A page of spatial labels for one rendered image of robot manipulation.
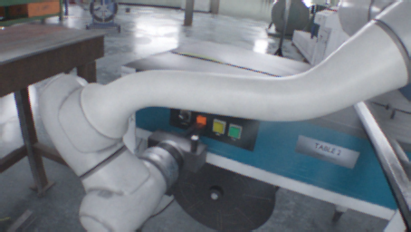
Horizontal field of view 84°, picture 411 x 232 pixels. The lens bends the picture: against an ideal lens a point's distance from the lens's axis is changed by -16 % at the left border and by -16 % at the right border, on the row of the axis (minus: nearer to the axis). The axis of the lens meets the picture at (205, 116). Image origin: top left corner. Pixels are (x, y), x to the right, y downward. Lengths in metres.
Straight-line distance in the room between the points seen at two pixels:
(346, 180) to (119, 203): 0.54
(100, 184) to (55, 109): 0.14
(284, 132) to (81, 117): 0.46
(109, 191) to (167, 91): 0.18
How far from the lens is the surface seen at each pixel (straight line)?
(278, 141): 0.68
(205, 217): 1.17
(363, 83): 0.36
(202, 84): 0.36
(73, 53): 0.87
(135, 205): 0.44
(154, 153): 0.53
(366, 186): 0.74
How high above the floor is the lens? 0.96
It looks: 26 degrees down
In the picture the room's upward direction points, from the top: 7 degrees clockwise
